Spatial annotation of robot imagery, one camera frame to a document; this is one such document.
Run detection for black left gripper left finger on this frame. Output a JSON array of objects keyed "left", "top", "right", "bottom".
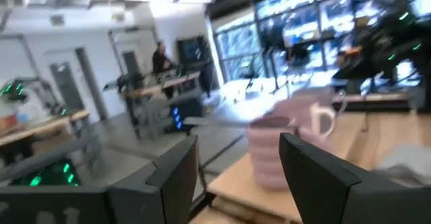
[{"left": 106, "top": 134, "right": 200, "bottom": 224}]

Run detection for person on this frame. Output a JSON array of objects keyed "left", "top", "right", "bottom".
[{"left": 150, "top": 40, "right": 176, "bottom": 77}]

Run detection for wooden workbench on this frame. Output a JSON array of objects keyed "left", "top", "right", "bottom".
[
  {"left": 102, "top": 69, "right": 216, "bottom": 141},
  {"left": 0, "top": 108, "right": 92, "bottom": 166}
]

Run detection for black computer tower green lights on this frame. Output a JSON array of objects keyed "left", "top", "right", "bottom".
[{"left": 9, "top": 158, "right": 81, "bottom": 188}]

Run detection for small pink ribbed cup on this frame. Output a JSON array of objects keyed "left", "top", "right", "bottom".
[{"left": 244, "top": 115, "right": 298, "bottom": 190}]

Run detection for black workstation screen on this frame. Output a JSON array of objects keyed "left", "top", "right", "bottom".
[{"left": 176, "top": 35, "right": 211, "bottom": 69}]

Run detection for pink mug white handle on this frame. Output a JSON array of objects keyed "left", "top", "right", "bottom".
[{"left": 271, "top": 88, "right": 337, "bottom": 144}]

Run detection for black computer tower blue lights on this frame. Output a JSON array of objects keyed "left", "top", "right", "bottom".
[{"left": 170, "top": 98, "right": 206, "bottom": 133}]

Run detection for black metal rack frame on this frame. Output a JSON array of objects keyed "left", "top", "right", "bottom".
[{"left": 183, "top": 89, "right": 370, "bottom": 224}]

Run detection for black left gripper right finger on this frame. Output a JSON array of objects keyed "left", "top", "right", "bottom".
[{"left": 278, "top": 132, "right": 431, "bottom": 224}]

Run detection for grey door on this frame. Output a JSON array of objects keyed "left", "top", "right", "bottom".
[{"left": 48, "top": 61, "right": 87, "bottom": 112}]

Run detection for grey folded towel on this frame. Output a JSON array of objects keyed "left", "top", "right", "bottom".
[{"left": 372, "top": 143, "right": 431, "bottom": 188}]

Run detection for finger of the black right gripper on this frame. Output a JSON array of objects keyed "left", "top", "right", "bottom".
[{"left": 331, "top": 57, "right": 375, "bottom": 81}]

